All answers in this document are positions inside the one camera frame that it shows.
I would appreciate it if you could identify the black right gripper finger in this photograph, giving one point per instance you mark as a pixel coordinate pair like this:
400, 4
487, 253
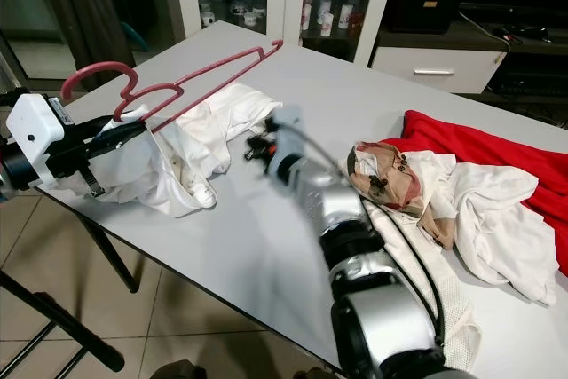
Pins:
255, 140
256, 154

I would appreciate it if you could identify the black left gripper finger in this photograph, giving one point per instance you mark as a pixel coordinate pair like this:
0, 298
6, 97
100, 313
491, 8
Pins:
122, 125
117, 138

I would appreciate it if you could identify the red plastic hanger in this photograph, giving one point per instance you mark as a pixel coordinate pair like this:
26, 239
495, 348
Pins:
98, 65

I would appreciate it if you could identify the plain white shirt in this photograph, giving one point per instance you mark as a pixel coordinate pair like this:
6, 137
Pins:
186, 157

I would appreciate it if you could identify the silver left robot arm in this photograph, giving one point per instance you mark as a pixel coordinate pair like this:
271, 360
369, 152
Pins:
9, 175

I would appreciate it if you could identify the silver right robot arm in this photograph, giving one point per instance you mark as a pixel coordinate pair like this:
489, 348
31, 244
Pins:
373, 308

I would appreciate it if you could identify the black table leg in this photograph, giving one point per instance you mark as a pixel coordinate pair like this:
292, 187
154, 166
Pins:
111, 253

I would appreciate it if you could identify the dark grey curtain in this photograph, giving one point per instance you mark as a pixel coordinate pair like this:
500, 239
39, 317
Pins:
89, 15

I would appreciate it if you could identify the glass sliding door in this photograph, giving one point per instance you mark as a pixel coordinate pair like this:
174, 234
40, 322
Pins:
22, 24

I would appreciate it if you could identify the red garment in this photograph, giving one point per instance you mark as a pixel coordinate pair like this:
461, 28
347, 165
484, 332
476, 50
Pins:
497, 144

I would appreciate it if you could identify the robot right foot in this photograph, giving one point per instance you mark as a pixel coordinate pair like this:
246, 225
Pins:
309, 375

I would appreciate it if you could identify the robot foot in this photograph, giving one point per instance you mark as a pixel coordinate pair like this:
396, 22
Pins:
186, 371
309, 375

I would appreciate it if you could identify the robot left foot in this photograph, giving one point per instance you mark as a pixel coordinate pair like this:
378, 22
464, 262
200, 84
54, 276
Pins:
186, 371

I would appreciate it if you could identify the crumpled white garment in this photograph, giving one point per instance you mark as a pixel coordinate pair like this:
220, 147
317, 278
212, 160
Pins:
497, 219

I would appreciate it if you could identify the black tv cabinet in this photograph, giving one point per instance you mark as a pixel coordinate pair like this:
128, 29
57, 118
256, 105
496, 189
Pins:
537, 86

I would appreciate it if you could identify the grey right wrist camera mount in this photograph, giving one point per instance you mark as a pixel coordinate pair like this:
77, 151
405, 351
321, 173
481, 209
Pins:
288, 126

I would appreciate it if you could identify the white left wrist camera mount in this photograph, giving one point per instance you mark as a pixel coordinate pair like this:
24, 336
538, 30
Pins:
35, 130

